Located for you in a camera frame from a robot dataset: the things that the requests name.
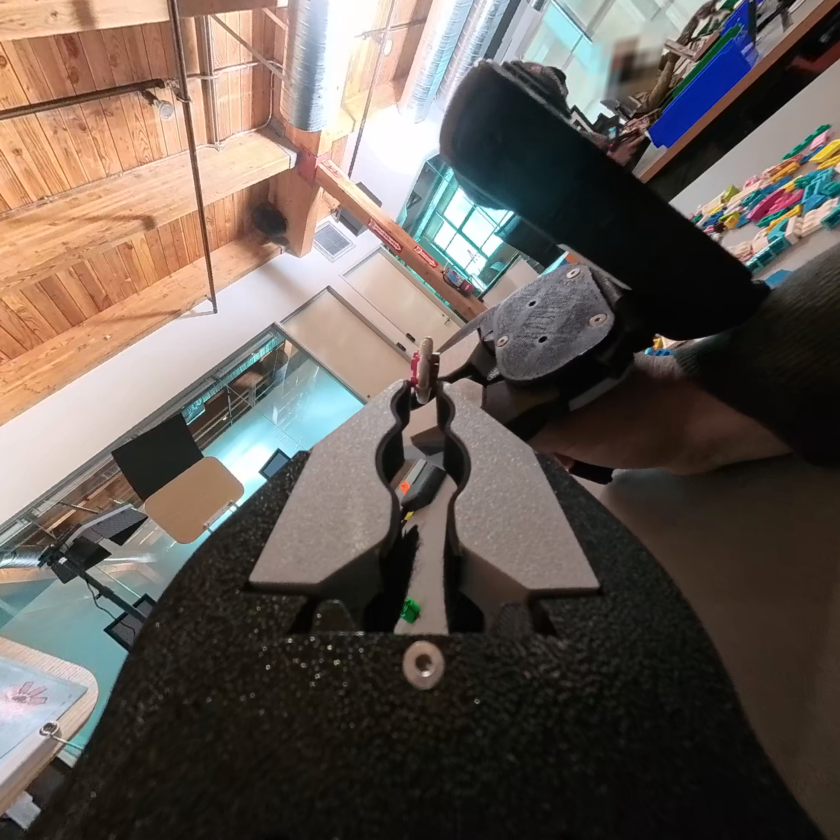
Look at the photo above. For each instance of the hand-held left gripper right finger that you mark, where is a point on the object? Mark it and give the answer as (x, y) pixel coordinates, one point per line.
(525, 525)

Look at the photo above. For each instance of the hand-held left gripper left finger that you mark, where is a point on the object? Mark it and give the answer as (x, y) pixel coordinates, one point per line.
(315, 512)

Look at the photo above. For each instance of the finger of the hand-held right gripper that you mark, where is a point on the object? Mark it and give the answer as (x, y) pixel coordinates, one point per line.
(469, 358)
(505, 413)

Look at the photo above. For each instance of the pile of colourful toy bricks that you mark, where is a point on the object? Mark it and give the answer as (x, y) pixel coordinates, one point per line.
(787, 197)

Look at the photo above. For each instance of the person's right forearm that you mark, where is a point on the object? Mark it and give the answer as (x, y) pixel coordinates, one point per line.
(787, 361)

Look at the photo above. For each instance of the grey desk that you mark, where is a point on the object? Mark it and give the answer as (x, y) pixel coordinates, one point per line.
(722, 590)

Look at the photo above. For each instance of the person's right hand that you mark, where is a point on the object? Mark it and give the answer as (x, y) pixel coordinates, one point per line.
(656, 426)

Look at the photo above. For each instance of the black monitor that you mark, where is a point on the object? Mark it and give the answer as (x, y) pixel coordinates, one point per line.
(274, 463)

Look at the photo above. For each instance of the red fire extinguisher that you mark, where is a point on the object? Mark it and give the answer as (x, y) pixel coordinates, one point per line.
(459, 281)

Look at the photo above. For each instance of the glass office partition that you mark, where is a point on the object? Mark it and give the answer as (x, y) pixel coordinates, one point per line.
(295, 420)

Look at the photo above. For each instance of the white door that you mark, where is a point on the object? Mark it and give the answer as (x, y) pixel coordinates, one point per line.
(348, 348)
(394, 289)

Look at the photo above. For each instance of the paned window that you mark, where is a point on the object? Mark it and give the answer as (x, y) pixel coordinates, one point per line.
(472, 229)

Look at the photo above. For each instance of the black rectangular block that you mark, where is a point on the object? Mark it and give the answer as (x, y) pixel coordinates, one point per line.
(423, 485)

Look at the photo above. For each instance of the beige board on stand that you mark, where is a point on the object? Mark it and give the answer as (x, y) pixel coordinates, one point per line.
(193, 499)

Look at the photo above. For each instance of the black flag panel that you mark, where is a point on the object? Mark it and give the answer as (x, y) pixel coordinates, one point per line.
(154, 459)

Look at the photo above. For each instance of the blue plastic bin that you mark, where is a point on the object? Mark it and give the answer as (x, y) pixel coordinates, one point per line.
(709, 85)

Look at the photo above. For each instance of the dark round ceiling fixture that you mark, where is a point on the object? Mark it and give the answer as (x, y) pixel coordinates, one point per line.
(270, 223)

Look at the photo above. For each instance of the black light stand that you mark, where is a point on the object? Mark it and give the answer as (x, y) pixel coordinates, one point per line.
(72, 558)

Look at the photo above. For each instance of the wood edged table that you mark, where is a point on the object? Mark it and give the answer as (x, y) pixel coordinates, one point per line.
(797, 33)

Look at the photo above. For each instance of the round beige table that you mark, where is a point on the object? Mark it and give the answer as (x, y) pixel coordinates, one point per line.
(39, 695)

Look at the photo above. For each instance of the black hanging pipe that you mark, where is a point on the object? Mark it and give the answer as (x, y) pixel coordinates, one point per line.
(197, 164)

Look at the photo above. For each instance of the ceiling spot lamp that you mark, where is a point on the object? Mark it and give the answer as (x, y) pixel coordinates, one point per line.
(157, 105)

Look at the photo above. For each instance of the black ceiling pipe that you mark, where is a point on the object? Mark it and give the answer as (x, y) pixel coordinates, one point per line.
(79, 98)

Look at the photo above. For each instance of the silver air duct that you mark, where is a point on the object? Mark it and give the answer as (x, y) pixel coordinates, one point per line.
(305, 65)
(453, 52)

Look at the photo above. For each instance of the wall vent grille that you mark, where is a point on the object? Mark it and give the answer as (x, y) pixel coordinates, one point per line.
(333, 240)

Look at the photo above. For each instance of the black wall speaker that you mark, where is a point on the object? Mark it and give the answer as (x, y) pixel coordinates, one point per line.
(352, 220)

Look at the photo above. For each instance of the wooden post with red signs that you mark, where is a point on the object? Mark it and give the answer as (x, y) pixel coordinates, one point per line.
(354, 197)

